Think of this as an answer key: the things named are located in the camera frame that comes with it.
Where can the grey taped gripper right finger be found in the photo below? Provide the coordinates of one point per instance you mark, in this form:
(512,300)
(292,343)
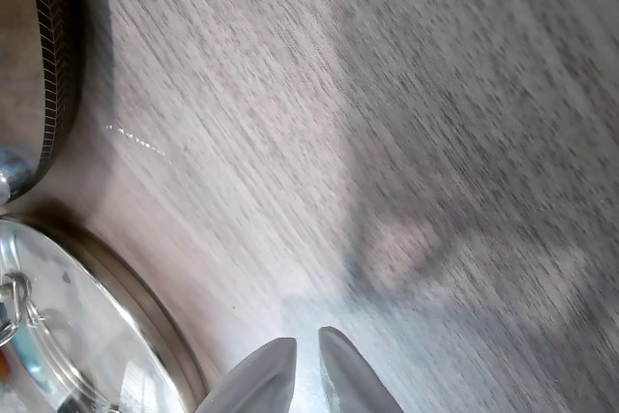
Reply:
(353,379)

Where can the stainless steel pan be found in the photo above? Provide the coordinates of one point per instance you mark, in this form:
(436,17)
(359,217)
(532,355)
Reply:
(53,45)

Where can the grey taped gripper left finger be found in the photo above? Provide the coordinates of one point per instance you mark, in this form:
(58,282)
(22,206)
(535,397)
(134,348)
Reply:
(261,379)

